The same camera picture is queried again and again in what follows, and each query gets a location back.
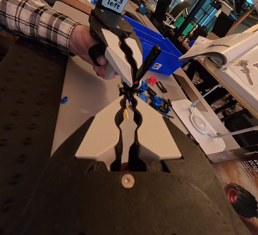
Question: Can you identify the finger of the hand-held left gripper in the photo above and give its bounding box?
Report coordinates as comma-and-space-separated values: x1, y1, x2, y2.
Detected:
100, 28, 134, 88
121, 33, 143, 88

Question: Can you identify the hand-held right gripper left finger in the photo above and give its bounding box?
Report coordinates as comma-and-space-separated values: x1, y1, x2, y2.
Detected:
75, 95, 124, 172

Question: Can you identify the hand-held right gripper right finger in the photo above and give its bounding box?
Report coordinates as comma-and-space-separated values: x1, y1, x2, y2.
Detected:
128, 94, 183, 172

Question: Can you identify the black toy brick assembly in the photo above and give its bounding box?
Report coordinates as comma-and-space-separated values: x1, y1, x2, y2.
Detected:
117, 45, 162, 119

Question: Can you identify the person's left forearm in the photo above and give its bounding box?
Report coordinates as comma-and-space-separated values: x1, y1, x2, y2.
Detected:
0, 0, 82, 57

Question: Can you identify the person's left hand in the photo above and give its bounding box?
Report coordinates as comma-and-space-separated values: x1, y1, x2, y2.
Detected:
69, 25, 119, 80

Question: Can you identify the blue bin with white tag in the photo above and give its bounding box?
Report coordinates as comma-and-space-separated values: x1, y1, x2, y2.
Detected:
123, 15, 183, 76

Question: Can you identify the long black toy beam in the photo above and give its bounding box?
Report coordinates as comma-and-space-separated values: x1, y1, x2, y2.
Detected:
146, 87, 157, 100

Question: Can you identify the white book stand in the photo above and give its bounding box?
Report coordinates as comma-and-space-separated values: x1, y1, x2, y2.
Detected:
171, 56, 258, 155

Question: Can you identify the black curved toy panel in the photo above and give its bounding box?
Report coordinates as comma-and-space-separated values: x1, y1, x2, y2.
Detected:
156, 81, 168, 93

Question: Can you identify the black metal pole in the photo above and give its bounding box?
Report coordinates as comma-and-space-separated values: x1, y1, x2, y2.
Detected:
172, 0, 225, 42

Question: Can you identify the black dimpled mat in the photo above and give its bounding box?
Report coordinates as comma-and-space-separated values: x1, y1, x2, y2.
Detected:
0, 35, 70, 235

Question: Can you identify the toy truck set box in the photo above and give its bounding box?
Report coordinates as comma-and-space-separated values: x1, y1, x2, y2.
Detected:
207, 145, 258, 235

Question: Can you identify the open instruction booklet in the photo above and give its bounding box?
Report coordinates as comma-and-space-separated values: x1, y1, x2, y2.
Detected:
178, 32, 258, 87

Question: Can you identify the black and blue frame assembly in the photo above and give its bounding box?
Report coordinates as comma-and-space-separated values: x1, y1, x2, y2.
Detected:
157, 97, 173, 115

